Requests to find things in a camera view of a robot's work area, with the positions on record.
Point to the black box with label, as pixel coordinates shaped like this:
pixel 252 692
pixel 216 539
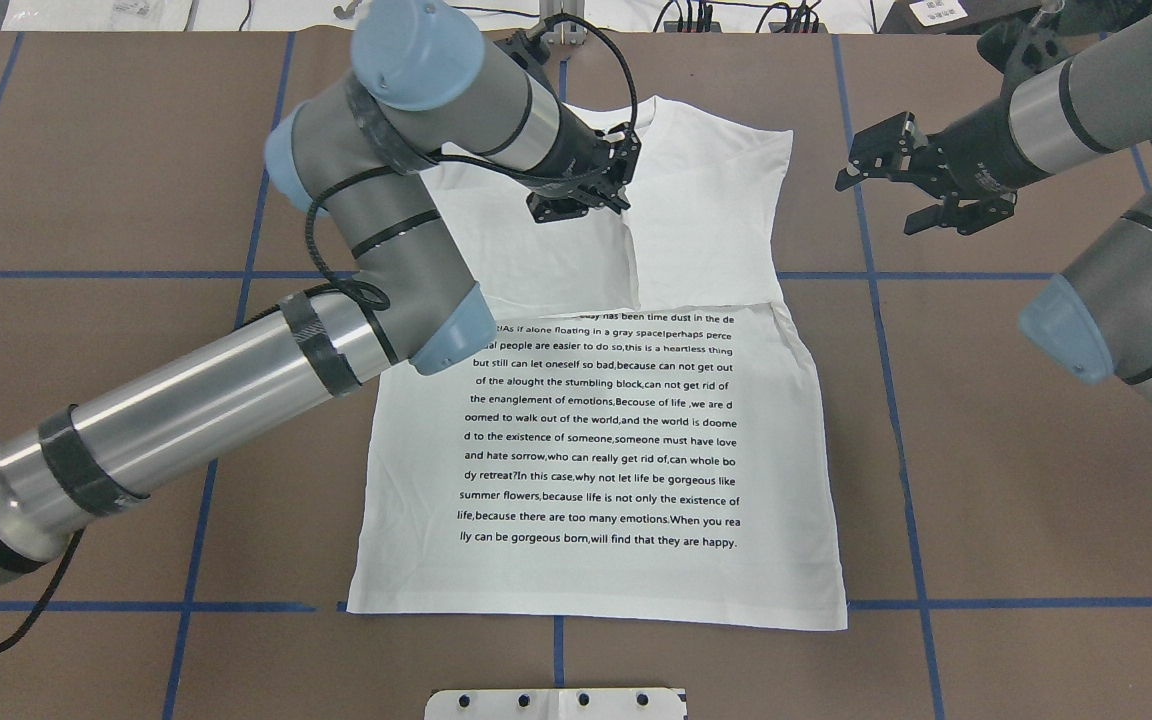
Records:
pixel 951 17

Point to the white long-sleeve printed shirt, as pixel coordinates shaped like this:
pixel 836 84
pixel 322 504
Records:
pixel 645 436

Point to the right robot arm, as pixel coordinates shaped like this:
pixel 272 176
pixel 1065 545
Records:
pixel 1076 97

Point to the black power strip plugs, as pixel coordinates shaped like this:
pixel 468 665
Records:
pixel 773 18

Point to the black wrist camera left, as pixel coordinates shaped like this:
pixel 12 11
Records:
pixel 544 209

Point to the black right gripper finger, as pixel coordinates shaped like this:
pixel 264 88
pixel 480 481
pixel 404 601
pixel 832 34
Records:
pixel 886 150
pixel 963 216

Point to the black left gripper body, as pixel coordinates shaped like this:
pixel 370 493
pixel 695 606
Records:
pixel 576 152

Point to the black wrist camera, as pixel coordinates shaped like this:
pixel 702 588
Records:
pixel 1022 49
pixel 544 209

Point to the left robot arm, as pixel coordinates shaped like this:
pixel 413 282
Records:
pixel 135 224

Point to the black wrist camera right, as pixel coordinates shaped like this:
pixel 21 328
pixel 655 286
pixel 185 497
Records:
pixel 1022 49

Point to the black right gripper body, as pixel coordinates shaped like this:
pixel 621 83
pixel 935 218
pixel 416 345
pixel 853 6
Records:
pixel 979 150

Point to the grey aluminium post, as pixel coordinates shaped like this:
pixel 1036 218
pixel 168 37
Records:
pixel 564 33

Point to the white perforated base plate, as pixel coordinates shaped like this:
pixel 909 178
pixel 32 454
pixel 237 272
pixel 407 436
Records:
pixel 559 703

